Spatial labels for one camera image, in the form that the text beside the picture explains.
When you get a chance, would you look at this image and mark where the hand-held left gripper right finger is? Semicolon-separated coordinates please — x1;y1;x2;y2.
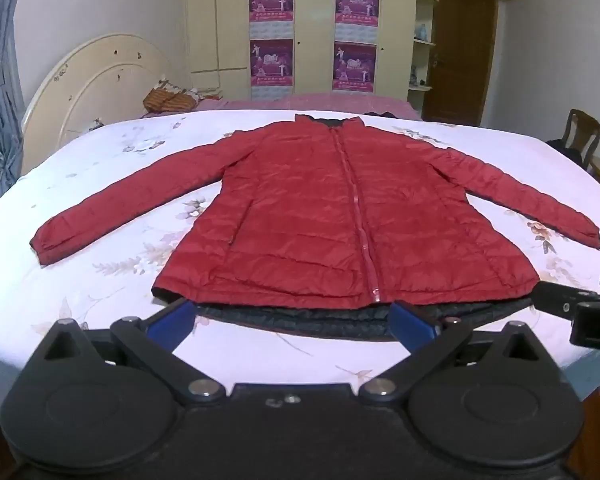
359;299;557;404

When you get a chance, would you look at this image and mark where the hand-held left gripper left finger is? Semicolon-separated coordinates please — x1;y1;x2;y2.
31;299;227;404

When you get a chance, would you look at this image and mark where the red puffer jacket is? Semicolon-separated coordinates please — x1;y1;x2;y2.
29;114;600;311

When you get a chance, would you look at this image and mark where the dark quilted cloth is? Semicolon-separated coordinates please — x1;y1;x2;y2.
195;296;534;341

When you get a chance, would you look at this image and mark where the bed with floral sheet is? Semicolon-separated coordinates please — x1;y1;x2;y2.
0;95;600;411

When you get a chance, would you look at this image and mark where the black cloth on chair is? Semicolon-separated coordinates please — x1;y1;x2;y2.
545;137;589;164

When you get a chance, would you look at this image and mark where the wooden chair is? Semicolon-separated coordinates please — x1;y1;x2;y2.
546;108;600;172

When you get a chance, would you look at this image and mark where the orange brown cloth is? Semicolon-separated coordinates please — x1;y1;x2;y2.
144;86;197;114

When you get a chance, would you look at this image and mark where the pink blanket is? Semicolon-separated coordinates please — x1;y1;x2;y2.
145;91;424;122

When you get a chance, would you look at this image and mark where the cream bed headboard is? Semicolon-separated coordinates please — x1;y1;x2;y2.
21;33;191;152

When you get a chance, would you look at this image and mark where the brown wooden door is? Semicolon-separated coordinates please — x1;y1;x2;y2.
422;0;500;127

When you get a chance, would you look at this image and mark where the cream corner shelf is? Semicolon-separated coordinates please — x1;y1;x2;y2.
407;0;439;94

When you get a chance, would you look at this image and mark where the cream wardrobe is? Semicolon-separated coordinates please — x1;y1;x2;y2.
184;0;528;105

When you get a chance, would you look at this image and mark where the purple wall poster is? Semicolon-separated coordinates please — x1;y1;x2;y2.
249;0;295;24
332;42;377;94
250;38;295;89
335;0;380;27

